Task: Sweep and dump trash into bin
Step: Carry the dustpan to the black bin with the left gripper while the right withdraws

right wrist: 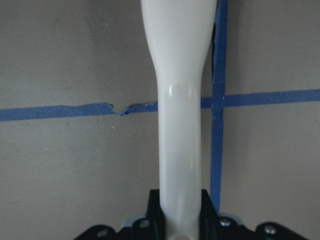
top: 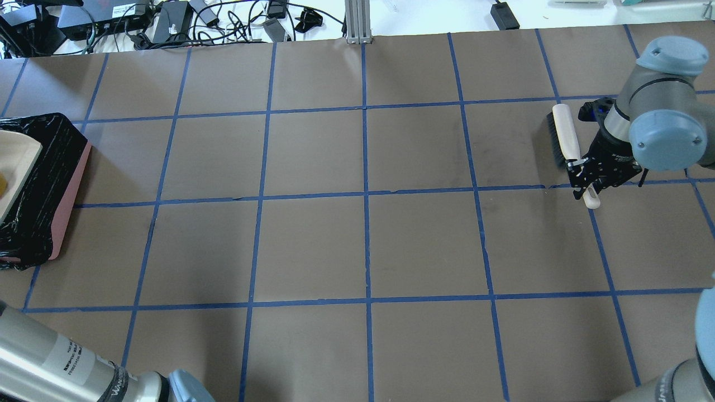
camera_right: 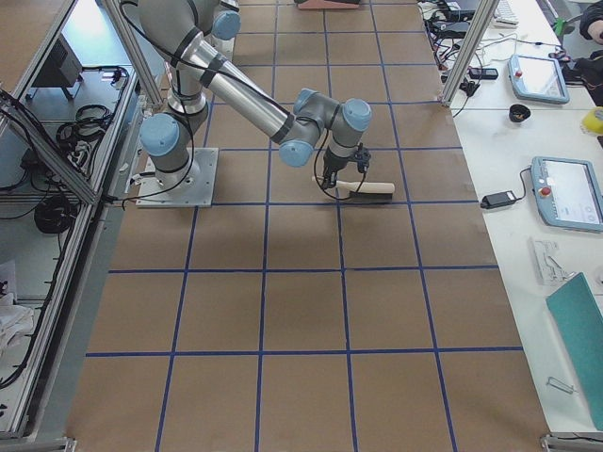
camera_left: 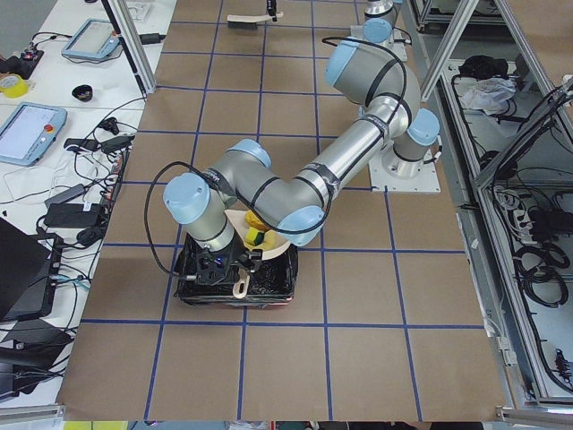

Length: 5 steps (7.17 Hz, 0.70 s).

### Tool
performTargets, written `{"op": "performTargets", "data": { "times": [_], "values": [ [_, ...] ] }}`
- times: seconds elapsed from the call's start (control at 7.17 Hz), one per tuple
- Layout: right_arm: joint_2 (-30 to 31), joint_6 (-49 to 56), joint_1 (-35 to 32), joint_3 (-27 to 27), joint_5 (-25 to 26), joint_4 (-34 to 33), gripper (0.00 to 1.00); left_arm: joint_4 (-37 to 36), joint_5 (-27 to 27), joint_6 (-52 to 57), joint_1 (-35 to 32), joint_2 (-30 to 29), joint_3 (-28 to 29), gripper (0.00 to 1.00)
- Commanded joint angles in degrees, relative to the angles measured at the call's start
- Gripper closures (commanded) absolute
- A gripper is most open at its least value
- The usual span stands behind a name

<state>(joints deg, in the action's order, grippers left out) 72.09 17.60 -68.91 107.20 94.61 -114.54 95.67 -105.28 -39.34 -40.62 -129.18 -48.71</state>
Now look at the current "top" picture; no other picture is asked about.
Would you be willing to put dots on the black trash bag bin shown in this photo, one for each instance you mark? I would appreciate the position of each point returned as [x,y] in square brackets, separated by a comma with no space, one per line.
[26,239]

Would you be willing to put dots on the beige plastic dustpan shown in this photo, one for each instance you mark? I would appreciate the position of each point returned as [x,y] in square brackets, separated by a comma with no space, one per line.
[19,153]

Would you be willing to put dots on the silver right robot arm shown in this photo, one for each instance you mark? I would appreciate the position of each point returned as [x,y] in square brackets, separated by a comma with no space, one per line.
[656,123]

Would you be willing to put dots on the brown potato-shaped bread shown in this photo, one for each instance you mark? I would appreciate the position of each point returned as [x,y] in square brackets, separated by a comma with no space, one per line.
[3,184]

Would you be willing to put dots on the aluminium frame post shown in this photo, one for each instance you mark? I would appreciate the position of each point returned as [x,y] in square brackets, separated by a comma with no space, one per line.
[357,22]

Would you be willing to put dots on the white hand brush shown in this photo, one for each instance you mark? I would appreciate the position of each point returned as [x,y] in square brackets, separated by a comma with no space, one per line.
[562,128]

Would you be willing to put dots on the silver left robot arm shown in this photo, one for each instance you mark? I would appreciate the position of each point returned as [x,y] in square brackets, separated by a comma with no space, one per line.
[40,364]

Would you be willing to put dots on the black power adapter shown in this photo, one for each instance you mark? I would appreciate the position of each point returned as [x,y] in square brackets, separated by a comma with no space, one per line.
[503,16]

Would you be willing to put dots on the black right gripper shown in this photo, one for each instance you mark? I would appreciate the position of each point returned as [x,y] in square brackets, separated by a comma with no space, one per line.
[609,152]

